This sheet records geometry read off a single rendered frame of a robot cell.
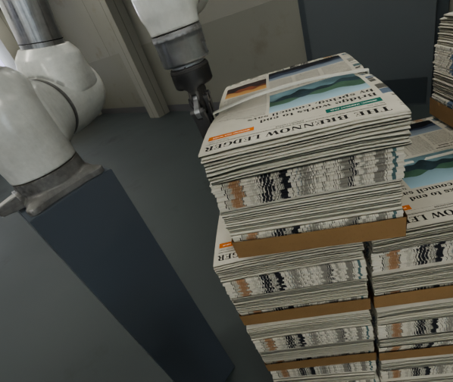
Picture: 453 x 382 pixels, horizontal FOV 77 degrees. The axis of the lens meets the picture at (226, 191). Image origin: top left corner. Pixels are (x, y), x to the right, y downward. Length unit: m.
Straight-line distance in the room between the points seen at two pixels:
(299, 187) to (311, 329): 0.42
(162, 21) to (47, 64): 0.38
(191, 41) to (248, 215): 0.31
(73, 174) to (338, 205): 0.56
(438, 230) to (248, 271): 0.34
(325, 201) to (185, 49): 0.34
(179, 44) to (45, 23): 0.40
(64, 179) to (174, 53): 0.37
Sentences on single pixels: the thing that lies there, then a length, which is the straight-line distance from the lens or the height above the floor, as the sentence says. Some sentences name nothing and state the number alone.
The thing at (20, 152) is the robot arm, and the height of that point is 1.12.
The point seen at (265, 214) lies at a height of 0.93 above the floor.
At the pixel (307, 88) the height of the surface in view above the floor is 1.06.
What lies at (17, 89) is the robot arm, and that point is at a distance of 0.72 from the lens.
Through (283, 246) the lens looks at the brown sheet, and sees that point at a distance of 0.53.
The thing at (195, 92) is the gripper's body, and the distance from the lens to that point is 0.56.
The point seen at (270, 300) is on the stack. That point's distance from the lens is 0.68.
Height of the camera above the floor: 1.23
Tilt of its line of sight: 32 degrees down
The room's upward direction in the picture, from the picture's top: 21 degrees counter-clockwise
